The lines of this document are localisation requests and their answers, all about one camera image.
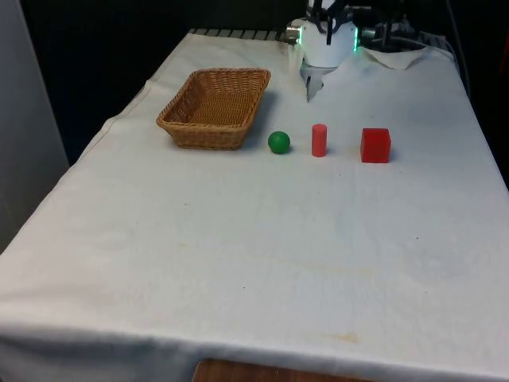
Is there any grey cable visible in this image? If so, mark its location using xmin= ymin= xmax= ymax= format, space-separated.
xmin=444 ymin=0 xmax=475 ymax=100

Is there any red cube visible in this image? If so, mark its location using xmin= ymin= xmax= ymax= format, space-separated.
xmin=360 ymin=127 xmax=392 ymax=164

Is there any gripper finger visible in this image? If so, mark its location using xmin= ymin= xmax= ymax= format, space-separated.
xmin=326 ymin=0 xmax=352 ymax=46
xmin=305 ymin=0 xmax=325 ymax=35

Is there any red cylinder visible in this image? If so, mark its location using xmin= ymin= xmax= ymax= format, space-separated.
xmin=311 ymin=123 xmax=328 ymax=158

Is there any green ball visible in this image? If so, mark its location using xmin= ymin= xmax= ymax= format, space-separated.
xmin=267 ymin=131 xmax=291 ymax=155

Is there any wicker basket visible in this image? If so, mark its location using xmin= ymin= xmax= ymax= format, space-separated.
xmin=155 ymin=68 xmax=272 ymax=151

